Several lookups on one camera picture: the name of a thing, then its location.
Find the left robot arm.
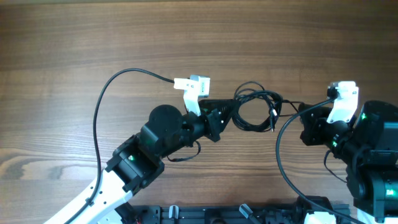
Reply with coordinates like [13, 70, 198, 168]
[48, 99, 239, 223]

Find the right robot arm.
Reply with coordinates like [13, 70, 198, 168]
[298, 100, 397, 223]

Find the right black camera cable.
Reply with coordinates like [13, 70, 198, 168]
[275, 96, 368, 224]

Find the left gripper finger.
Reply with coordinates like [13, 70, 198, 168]
[217, 104, 239, 134]
[198, 99, 239, 113]

